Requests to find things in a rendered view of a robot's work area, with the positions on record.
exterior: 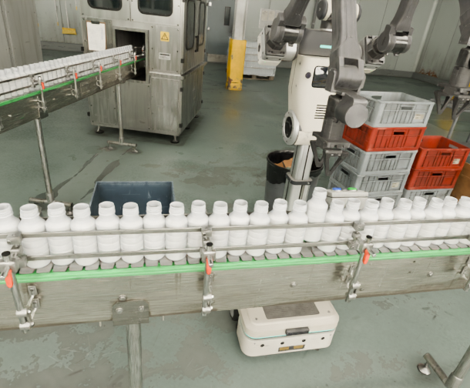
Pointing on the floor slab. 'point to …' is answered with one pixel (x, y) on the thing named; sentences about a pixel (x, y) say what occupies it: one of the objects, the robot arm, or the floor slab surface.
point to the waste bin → (275, 172)
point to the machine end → (141, 90)
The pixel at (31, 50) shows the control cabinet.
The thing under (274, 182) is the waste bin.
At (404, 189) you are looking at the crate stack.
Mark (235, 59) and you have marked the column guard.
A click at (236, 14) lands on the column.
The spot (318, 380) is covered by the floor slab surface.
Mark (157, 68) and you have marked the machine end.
